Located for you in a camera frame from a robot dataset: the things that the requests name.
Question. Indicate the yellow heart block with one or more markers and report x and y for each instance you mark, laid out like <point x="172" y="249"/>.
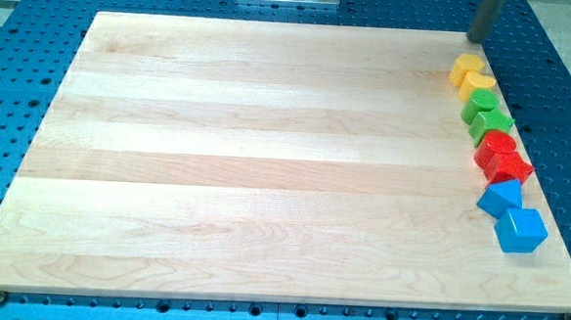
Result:
<point x="473" y="81"/>

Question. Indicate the yellow hexagon block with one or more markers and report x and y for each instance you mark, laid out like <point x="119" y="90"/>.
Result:
<point x="462" y="65"/>

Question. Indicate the light wooden board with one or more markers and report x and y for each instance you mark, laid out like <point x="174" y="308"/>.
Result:
<point x="219" y="159"/>

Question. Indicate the green star block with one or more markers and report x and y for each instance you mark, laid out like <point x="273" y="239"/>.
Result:
<point x="493" y="120"/>

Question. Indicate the green cylinder block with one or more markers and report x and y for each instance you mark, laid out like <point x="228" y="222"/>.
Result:
<point x="480" y="100"/>

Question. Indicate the red cylinder block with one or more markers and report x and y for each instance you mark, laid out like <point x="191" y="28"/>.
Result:
<point x="493" y="143"/>

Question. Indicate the red star block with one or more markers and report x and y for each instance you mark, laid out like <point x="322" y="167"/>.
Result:
<point x="506" y="167"/>

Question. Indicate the blue triangle block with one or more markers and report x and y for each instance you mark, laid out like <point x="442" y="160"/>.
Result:
<point x="499" y="197"/>

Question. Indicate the blue cube block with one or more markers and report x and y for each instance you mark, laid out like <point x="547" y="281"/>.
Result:
<point x="520" y="230"/>

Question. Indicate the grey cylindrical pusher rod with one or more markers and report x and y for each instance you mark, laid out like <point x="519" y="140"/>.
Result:
<point x="484" y="18"/>

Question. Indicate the blue perforated table plate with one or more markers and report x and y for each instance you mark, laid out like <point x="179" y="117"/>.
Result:
<point x="38" y="42"/>

